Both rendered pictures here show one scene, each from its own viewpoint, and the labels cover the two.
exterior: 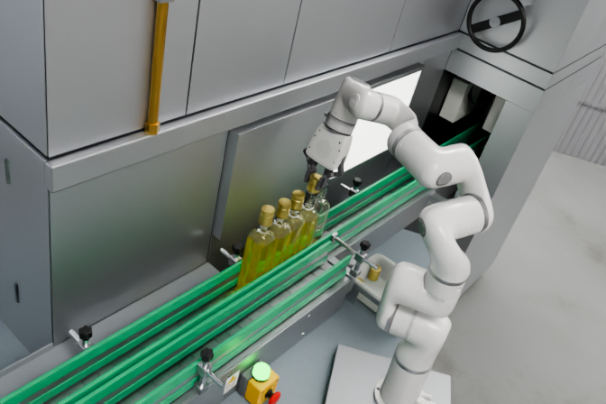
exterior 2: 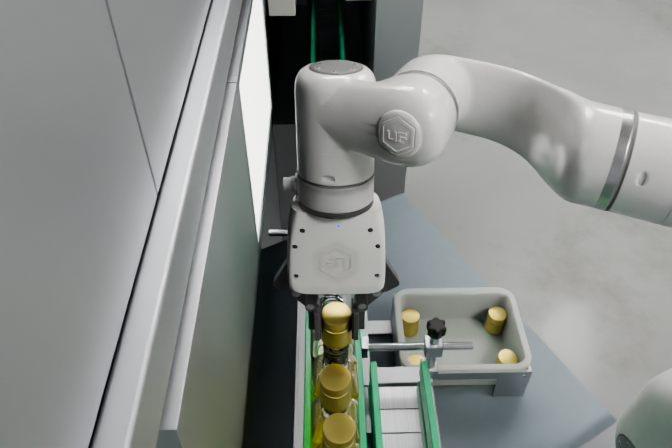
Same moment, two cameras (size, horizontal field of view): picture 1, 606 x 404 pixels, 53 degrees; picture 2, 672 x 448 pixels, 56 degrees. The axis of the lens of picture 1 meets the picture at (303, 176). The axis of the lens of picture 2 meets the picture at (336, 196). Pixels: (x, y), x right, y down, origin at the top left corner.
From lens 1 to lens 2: 1.05 m
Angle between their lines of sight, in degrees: 28
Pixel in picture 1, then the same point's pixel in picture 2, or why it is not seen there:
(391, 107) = (461, 87)
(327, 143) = (341, 247)
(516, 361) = (484, 236)
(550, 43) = not seen: outside the picture
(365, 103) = (439, 123)
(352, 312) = (441, 413)
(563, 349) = (505, 186)
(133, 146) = not seen: outside the picture
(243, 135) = (181, 416)
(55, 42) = not seen: outside the picture
